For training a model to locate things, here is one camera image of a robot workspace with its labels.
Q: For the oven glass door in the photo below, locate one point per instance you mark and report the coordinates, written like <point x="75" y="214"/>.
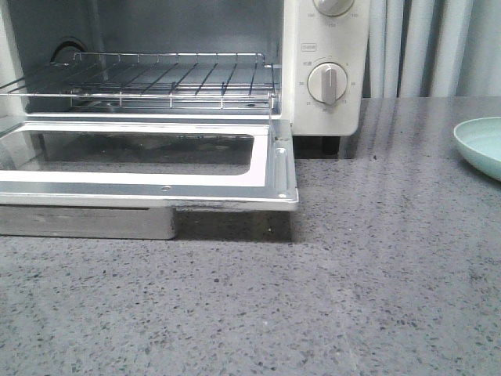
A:
<point x="127" y="178"/>

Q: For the lower oven timer knob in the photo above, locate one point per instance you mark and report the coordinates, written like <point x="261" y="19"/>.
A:
<point x="327" y="83"/>

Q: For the white Toshiba toaster oven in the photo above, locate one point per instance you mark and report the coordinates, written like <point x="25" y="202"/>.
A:
<point x="292" y="34"/>

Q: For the upper oven control knob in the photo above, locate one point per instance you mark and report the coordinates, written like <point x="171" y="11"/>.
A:
<point x="333" y="8"/>

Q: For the grey pleated curtain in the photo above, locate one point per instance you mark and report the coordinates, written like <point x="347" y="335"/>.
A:
<point x="433" y="49"/>

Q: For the mint green plate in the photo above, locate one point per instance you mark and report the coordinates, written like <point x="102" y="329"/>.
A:
<point x="478" y="141"/>

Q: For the metal wire oven rack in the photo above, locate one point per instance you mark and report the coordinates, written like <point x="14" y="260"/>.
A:
<point x="151" y="82"/>

